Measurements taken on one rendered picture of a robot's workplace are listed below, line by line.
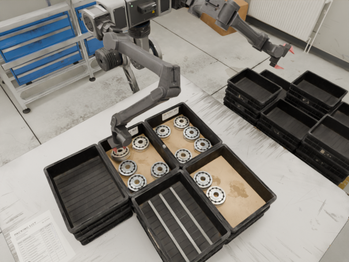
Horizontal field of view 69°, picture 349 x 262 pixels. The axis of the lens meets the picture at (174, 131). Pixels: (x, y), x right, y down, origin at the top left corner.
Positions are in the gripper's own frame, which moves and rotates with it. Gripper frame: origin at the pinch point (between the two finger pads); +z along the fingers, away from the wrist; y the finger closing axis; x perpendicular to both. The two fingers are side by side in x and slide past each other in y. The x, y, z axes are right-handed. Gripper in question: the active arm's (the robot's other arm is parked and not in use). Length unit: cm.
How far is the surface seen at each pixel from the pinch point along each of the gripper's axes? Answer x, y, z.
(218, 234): -67, 19, 3
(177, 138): -7.4, 35.0, 3.3
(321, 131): -44, 154, 30
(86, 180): -5.0, -22.6, 6.8
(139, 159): -8.5, 7.9, 4.8
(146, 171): -18.0, 7.3, 4.6
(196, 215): -53, 16, 3
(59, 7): 177, 23, -2
